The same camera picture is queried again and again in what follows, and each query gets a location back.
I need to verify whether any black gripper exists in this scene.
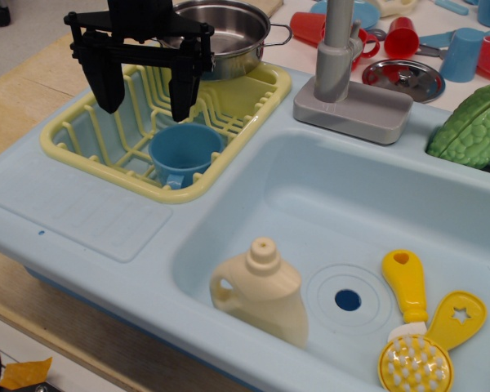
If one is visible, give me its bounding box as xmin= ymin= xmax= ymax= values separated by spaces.
xmin=64 ymin=1 xmax=214 ymax=122

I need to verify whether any blue plastic cup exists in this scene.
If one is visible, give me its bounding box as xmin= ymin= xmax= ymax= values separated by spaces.
xmin=148 ymin=122 xmax=225 ymax=189

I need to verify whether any steel pot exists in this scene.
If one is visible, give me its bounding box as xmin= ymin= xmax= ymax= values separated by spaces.
xmin=173 ymin=1 xmax=273 ymax=81

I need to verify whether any red cup lying left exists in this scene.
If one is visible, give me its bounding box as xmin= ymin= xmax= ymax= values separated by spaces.
xmin=289 ymin=12 xmax=326 ymax=47

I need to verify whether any red cup lying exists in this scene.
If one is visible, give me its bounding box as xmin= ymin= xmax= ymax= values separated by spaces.
xmin=289 ymin=12 xmax=326 ymax=47
xmin=384 ymin=16 xmax=420 ymax=59

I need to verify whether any red cup lying centre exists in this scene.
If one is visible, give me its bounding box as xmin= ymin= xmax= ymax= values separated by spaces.
xmin=384 ymin=16 xmax=420 ymax=59

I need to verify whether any steel pot lid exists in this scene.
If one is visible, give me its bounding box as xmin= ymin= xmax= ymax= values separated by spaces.
xmin=362 ymin=60 xmax=445 ymax=104

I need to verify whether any blue upturned cup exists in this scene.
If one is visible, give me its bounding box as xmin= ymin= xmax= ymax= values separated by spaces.
xmin=439 ymin=28 xmax=484 ymax=82

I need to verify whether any yellow dish rack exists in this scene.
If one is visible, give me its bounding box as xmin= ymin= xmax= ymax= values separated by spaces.
xmin=40 ymin=63 xmax=292 ymax=203

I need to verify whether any black caster wheel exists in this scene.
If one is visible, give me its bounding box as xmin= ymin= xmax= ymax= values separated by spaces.
xmin=0 ymin=0 xmax=11 ymax=28

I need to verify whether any grey toy faucet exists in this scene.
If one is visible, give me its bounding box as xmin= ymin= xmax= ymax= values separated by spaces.
xmin=293 ymin=1 xmax=413 ymax=145

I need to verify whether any red mug behind faucet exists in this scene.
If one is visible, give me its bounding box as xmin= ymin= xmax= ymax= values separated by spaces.
xmin=320 ymin=26 xmax=381 ymax=73

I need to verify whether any blue plate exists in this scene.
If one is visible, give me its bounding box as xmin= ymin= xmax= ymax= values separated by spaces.
xmin=310 ymin=0 xmax=381 ymax=29

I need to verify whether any light blue toy sink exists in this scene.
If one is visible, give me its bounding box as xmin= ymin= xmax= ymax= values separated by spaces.
xmin=0 ymin=65 xmax=490 ymax=391

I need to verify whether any cream toy item top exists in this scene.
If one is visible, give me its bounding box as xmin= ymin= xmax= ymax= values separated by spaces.
xmin=373 ymin=0 xmax=418 ymax=17

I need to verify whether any cream toy detergent bottle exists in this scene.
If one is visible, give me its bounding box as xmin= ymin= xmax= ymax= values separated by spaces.
xmin=209 ymin=237 xmax=309 ymax=349

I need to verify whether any blue toy knife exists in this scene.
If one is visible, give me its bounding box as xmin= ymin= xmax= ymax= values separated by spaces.
xmin=419 ymin=30 xmax=455 ymax=48

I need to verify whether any yellow dish brush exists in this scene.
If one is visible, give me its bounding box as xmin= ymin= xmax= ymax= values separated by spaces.
xmin=381 ymin=249 xmax=429 ymax=341

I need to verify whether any green bumpy toy vegetable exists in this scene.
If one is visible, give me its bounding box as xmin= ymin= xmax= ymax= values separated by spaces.
xmin=426 ymin=85 xmax=490 ymax=169

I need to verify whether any orange tape piece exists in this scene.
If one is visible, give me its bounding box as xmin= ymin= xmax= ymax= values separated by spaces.
xmin=0 ymin=357 xmax=52 ymax=390

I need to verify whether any yellow star scrubber brush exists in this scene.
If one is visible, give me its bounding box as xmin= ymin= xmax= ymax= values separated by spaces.
xmin=378 ymin=291 xmax=488 ymax=391

